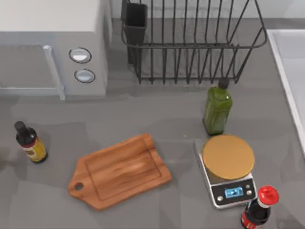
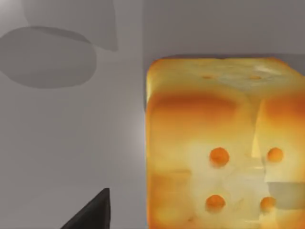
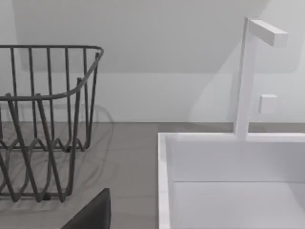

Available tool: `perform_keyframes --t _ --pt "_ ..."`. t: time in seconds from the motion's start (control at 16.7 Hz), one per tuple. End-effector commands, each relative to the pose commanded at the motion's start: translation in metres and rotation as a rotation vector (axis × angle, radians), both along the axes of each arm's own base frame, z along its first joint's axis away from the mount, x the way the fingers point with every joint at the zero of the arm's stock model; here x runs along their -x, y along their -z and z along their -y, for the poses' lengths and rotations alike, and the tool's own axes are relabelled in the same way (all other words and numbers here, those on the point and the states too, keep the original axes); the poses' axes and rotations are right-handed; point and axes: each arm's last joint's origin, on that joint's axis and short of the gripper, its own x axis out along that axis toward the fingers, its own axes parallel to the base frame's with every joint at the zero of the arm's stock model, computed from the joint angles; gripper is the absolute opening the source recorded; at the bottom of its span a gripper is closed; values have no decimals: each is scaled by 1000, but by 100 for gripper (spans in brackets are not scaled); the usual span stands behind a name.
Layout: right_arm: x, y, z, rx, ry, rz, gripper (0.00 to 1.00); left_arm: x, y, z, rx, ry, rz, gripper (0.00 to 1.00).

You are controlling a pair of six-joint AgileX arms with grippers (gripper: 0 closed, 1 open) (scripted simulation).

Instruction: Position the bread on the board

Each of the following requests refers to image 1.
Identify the green bottle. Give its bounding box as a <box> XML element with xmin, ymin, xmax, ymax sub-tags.
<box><xmin>202</xmin><ymin>78</ymin><xmax>233</xmax><ymax>136</ymax></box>

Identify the wooden cutting board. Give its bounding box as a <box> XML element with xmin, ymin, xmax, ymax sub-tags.
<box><xmin>68</xmin><ymin>133</ymin><xmax>173</xmax><ymax>211</ymax></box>

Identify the round microwave knob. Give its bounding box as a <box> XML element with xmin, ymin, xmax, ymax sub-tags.
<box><xmin>74</xmin><ymin>68</ymin><xmax>96</xmax><ymax>84</ymax></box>
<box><xmin>68</xmin><ymin>47</ymin><xmax>92</xmax><ymax>64</ymax></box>

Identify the silver kitchen scale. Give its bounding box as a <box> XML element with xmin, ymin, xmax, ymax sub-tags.
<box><xmin>194</xmin><ymin>134</ymin><xmax>259</xmax><ymax>210</ymax></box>

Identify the black utensil holder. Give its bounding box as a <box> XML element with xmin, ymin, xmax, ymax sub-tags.
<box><xmin>121</xmin><ymin>1</ymin><xmax>148</xmax><ymax>64</ymax></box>

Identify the dark bottle with yellow label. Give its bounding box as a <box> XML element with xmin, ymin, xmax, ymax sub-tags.
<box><xmin>14</xmin><ymin>121</ymin><xmax>49</xmax><ymax>164</ymax></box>

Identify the pale microwave oven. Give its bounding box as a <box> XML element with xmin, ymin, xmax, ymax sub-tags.
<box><xmin>0</xmin><ymin>0</ymin><xmax>112</xmax><ymax>101</ymax></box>

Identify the dark bottle with red cap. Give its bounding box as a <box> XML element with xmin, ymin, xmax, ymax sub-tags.
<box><xmin>240</xmin><ymin>185</ymin><xmax>280</xmax><ymax>229</ymax></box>

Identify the black wire dish rack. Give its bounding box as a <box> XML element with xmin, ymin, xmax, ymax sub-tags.
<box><xmin>121</xmin><ymin>0</ymin><xmax>267</xmax><ymax>85</ymax></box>

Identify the microwave door handle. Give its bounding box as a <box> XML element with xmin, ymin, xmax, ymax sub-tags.
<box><xmin>42</xmin><ymin>44</ymin><xmax>66</xmax><ymax>101</ymax></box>

